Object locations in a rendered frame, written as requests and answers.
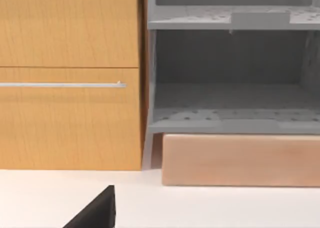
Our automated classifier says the long metal handle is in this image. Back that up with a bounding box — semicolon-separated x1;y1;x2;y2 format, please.
0;80;128;89

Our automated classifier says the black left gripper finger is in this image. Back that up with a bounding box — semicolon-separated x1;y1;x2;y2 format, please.
62;185;117;228

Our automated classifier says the wooden cupboard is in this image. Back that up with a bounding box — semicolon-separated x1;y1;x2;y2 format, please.
0;0;154;171

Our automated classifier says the wooden drawer front with handle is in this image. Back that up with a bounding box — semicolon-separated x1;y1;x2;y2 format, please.
0;67;143;171

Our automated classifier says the pale wooden drawer front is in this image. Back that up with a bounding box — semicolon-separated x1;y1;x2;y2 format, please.
161;133;320;188

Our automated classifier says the plain wooden drawer front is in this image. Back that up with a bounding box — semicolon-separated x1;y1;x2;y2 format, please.
0;0;140;68

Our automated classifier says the grey pierced drawer inside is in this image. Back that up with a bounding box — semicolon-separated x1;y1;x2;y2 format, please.
146;0;320;169

